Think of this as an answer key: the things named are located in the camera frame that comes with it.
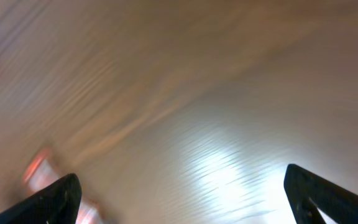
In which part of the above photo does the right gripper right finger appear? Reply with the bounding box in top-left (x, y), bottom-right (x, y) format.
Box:
top-left (283, 164), bottom-right (358, 224)

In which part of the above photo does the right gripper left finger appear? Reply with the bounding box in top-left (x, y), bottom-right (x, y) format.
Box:
top-left (0, 174), bottom-right (82, 224)

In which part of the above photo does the small orange box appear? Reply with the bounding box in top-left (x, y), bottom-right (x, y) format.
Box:
top-left (22, 147), bottom-right (109, 224)

